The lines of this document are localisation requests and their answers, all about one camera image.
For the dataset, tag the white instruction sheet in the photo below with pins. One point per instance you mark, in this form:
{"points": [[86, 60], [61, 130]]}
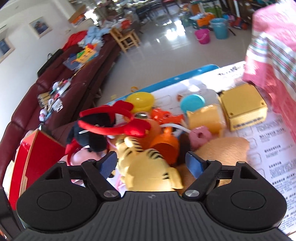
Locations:
{"points": [[271, 146]]}

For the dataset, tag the gold cardboard box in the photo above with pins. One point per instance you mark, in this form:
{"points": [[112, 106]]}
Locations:
{"points": [[243, 106]]}

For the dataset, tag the pink patterned bag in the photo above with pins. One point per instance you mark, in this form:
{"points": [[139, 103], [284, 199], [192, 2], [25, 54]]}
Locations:
{"points": [[270, 57]]}

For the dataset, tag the brown plush slipper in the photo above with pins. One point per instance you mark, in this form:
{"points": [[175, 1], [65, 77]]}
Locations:
{"points": [[227, 150]]}

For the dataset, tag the pink toy block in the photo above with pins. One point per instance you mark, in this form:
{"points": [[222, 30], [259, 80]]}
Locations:
{"points": [[199, 136]]}

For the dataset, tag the yellow plastic bowl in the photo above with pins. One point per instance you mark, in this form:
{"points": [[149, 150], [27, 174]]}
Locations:
{"points": [[142, 101]]}

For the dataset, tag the magenta plastic bucket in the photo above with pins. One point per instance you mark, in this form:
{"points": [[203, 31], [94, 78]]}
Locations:
{"points": [[203, 36]]}

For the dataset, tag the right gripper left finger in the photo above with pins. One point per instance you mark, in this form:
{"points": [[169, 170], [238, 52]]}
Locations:
{"points": [[97, 173]]}

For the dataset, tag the teal plastic bucket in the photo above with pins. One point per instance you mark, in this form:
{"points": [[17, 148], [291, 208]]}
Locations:
{"points": [[220, 28]]}

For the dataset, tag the wooden chair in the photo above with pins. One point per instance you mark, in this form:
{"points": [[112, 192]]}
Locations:
{"points": [[125, 40]]}

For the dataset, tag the yellow tiger plush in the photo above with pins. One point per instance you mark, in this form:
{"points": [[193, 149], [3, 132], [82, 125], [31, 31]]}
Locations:
{"points": [[144, 170]]}

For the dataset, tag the orange toy crab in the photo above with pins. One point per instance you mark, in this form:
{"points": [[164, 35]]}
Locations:
{"points": [[164, 117]]}

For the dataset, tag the red plush headband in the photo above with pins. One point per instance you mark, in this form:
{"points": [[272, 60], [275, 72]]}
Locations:
{"points": [[102, 120]]}

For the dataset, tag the cyan plastic lid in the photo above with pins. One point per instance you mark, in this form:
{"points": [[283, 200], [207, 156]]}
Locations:
{"points": [[192, 103]]}

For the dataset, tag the red gift box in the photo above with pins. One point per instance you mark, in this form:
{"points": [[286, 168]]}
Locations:
{"points": [[37, 153]]}

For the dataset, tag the orange toy pan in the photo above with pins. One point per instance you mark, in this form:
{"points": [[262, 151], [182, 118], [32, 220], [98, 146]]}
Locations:
{"points": [[153, 132]]}

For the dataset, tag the red bow headband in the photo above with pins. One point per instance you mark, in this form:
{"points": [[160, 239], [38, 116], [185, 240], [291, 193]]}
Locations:
{"points": [[72, 148]]}

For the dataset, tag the pink pig plush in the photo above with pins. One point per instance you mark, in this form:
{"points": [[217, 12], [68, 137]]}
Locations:
{"points": [[90, 157]]}

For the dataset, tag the yellow paper cup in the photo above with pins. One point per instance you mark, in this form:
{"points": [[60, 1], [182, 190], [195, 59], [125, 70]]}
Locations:
{"points": [[210, 116]]}

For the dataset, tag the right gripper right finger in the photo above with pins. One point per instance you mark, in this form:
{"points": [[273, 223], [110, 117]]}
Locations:
{"points": [[204, 171]]}

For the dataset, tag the orange toy cup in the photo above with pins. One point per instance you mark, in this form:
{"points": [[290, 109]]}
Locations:
{"points": [[167, 145]]}

